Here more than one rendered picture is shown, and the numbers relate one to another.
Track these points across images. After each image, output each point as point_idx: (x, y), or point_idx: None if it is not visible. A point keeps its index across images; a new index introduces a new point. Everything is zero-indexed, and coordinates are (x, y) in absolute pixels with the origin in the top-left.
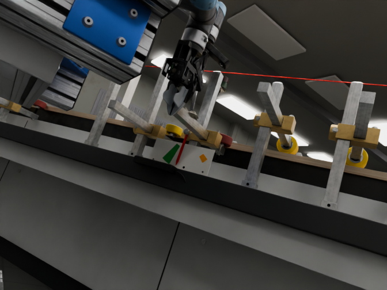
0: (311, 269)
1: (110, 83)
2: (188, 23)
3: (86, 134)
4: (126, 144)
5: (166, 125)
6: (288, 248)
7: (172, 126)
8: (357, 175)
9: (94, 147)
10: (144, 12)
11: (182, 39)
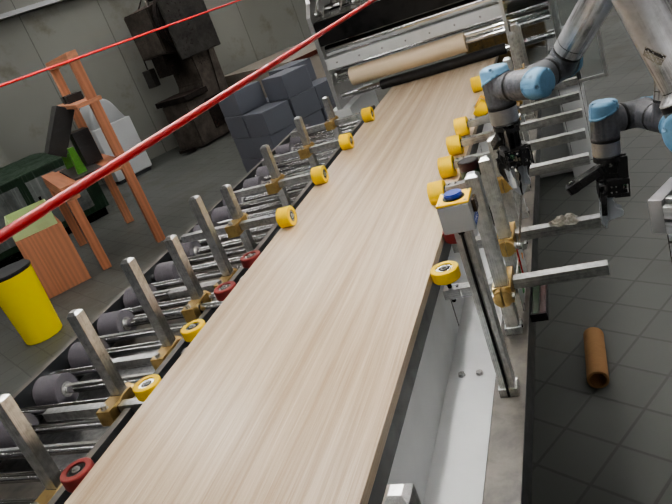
0: None
1: (485, 283)
2: (619, 135)
3: (400, 452)
4: (422, 366)
5: (454, 272)
6: None
7: (458, 265)
8: None
9: (527, 372)
10: None
11: (619, 153)
